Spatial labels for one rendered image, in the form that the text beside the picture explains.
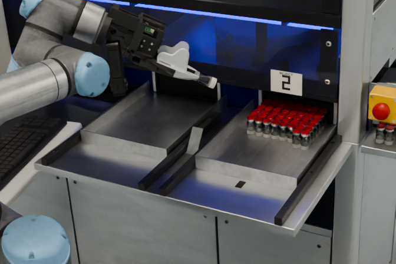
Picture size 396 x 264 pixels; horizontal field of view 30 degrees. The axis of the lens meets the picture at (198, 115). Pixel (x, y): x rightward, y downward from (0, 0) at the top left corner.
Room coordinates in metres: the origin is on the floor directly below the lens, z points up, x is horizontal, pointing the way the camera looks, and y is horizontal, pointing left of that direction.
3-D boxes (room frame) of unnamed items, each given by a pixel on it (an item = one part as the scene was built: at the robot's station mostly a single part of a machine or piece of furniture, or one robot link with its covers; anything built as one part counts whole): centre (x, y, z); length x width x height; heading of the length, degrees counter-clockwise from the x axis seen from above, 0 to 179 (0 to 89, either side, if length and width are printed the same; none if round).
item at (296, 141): (1.62, -0.24, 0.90); 0.02 x 0.02 x 0.05
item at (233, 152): (1.63, -0.18, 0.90); 0.34 x 0.26 x 0.04; 151
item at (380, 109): (1.57, -0.44, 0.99); 0.04 x 0.04 x 0.04; 61
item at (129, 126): (1.79, 0.11, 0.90); 0.34 x 0.26 x 0.04; 151
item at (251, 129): (1.66, -0.21, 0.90); 0.18 x 0.02 x 0.05; 61
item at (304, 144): (1.61, -0.26, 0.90); 0.02 x 0.02 x 0.05
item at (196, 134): (1.58, 0.04, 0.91); 0.14 x 0.03 x 0.06; 150
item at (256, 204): (1.65, 0.00, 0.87); 0.70 x 0.48 x 0.02; 61
